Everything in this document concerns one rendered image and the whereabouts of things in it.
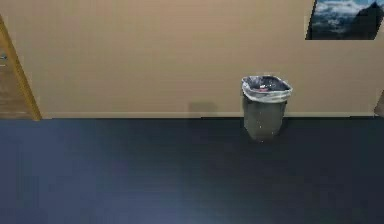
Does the grey waste bin with liner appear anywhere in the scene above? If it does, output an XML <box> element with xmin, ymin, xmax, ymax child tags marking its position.
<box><xmin>241</xmin><ymin>74</ymin><xmax>294</xmax><ymax>143</ymax></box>

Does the framed mountain picture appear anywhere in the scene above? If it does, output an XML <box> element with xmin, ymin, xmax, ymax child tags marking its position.
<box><xmin>305</xmin><ymin>0</ymin><xmax>384</xmax><ymax>41</ymax></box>

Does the brown wooden room door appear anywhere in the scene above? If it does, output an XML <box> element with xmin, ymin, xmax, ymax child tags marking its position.
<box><xmin>0</xmin><ymin>14</ymin><xmax>43</xmax><ymax>122</ymax></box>

